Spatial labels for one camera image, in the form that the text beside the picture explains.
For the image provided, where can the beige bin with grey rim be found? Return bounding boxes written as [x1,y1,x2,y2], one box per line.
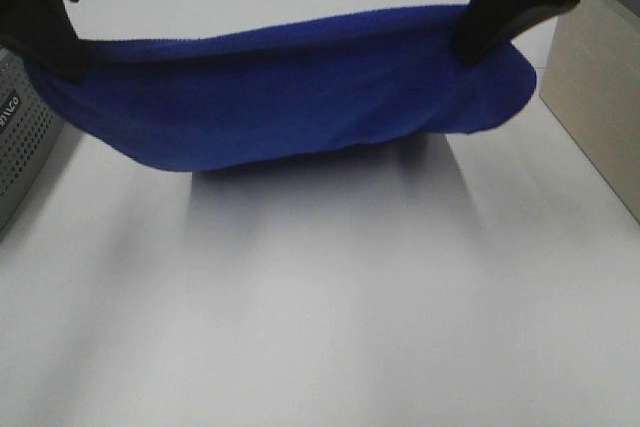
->
[540,0,639,218]

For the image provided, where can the grey perforated plastic basket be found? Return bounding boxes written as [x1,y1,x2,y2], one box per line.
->
[0,49,63,226]

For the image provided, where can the blue microfibre towel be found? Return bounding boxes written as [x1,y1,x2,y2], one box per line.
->
[24,5,537,172]

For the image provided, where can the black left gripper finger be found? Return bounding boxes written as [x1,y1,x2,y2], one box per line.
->
[1,0,91,81]

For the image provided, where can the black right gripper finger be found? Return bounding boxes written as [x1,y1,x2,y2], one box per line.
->
[451,0,520,66]
[492,0,580,50]

